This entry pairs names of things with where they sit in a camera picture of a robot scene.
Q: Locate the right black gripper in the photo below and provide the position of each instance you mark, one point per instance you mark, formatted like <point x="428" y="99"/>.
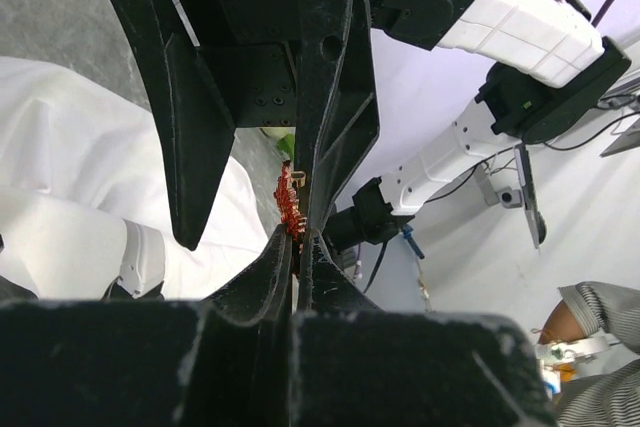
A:
<point x="210" y="66"/>

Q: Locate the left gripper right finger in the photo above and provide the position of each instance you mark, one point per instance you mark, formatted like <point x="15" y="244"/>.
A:
<point x="356" y="365"/>

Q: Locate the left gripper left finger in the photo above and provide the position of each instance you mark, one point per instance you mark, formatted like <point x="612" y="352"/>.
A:
<point x="220" y="361"/>

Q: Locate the white printed t-shirt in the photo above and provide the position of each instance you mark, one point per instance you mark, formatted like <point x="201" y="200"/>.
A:
<point x="84" y="205"/>

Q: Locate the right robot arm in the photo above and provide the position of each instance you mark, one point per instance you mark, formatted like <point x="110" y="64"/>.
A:
<point x="550" y="66"/>

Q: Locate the white eggplant toy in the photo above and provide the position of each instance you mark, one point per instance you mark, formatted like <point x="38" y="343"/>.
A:
<point x="284" y="138"/>

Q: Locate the small grey webcam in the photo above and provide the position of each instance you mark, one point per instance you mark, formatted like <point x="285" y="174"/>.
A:
<point x="507" y="197"/>

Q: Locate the grey monitor screen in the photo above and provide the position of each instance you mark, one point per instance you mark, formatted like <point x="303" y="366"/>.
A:
<point x="535" y="220"/>

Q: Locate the person in striped shirt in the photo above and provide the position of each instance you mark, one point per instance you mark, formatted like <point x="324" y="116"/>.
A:
<point x="577" y="329"/>

